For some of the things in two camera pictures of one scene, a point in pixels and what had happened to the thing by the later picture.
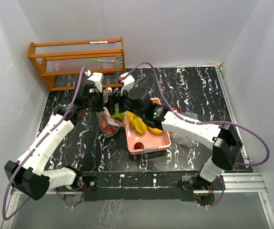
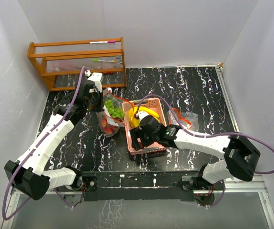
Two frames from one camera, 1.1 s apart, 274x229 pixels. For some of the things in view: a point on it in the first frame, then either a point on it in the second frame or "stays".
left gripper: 99,108 stays
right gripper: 113,99 to 136,133
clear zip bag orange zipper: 110,125 stays
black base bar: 147,186 stays
